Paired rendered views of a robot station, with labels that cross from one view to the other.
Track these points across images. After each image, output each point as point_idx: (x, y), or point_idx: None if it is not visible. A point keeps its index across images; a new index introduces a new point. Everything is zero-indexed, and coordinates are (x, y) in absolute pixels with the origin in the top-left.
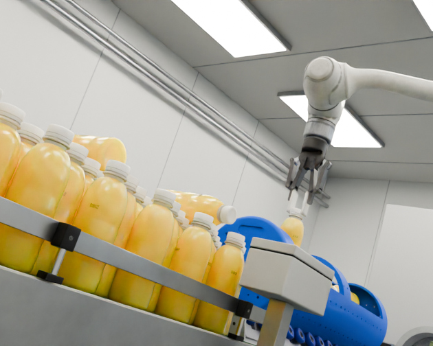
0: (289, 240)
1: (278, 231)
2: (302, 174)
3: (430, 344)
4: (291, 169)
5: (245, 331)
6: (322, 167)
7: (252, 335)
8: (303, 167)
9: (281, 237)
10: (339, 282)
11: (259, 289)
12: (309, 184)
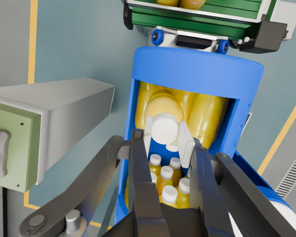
0: (145, 62)
1: (160, 47)
2: (195, 193)
3: (32, 117)
4: (260, 203)
5: (153, 29)
6: (82, 195)
7: (151, 43)
8: (200, 204)
9: (152, 46)
10: (123, 206)
11: None
12: (144, 148)
